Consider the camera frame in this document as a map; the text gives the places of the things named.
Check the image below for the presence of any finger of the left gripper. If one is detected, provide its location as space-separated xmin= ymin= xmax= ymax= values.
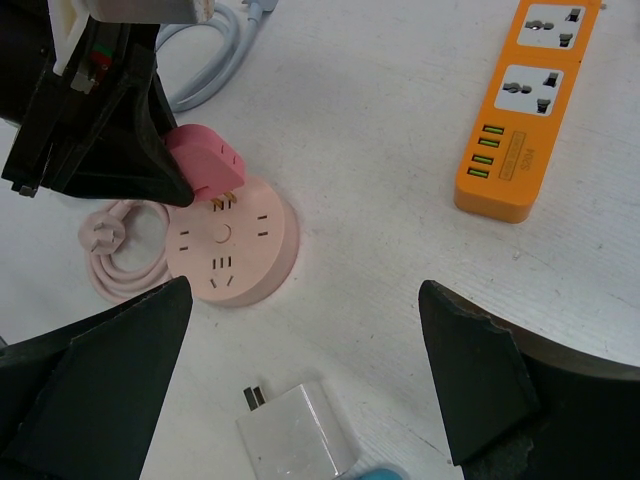
xmin=49 ymin=74 xmax=195 ymax=207

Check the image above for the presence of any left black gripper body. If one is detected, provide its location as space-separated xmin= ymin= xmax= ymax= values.
xmin=1 ymin=1 xmax=160 ymax=197

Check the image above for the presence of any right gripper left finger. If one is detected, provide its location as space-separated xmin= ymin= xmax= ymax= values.
xmin=1 ymin=277 xmax=193 ymax=479

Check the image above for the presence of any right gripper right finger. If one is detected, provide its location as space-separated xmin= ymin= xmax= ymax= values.
xmin=418 ymin=280 xmax=639 ymax=479

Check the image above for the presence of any coral pink plug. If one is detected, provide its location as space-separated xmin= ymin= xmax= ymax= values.
xmin=164 ymin=124 xmax=246 ymax=209

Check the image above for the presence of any blue charger plug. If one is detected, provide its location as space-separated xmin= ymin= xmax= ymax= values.
xmin=354 ymin=465 xmax=408 ymax=480

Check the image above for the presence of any white grey charger plug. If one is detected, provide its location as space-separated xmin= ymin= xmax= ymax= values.
xmin=236 ymin=381 xmax=357 ymax=480

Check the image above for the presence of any pink round power strip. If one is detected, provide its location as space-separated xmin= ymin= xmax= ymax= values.
xmin=165 ymin=176 xmax=300 ymax=307

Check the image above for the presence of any orange power strip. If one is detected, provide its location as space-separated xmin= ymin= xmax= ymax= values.
xmin=454 ymin=1 xmax=602 ymax=223

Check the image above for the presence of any blue power cord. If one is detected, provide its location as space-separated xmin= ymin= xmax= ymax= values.
xmin=154 ymin=0 xmax=281 ymax=114

